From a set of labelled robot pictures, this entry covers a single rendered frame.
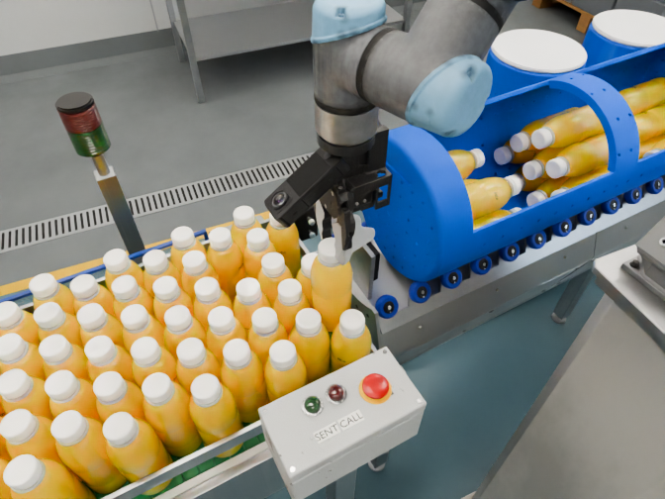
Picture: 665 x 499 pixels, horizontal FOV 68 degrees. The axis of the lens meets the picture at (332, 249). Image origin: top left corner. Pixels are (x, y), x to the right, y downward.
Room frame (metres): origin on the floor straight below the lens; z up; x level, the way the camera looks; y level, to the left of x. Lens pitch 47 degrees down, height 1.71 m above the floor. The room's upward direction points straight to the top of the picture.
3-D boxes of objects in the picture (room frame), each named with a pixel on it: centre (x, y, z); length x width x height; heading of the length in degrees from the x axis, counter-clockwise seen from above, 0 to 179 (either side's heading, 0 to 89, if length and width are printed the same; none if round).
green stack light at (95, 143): (0.78, 0.45, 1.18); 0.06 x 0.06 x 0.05
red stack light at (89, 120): (0.78, 0.45, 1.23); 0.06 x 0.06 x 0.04
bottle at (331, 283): (0.51, 0.00, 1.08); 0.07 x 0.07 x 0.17
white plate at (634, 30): (1.62, -0.99, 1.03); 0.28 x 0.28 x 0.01
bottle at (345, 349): (0.44, -0.03, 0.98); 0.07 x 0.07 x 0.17
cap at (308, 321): (0.45, 0.04, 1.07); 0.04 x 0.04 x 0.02
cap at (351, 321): (0.44, -0.03, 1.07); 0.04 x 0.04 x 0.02
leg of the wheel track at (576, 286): (1.21, -0.95, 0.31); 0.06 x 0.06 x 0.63; 28
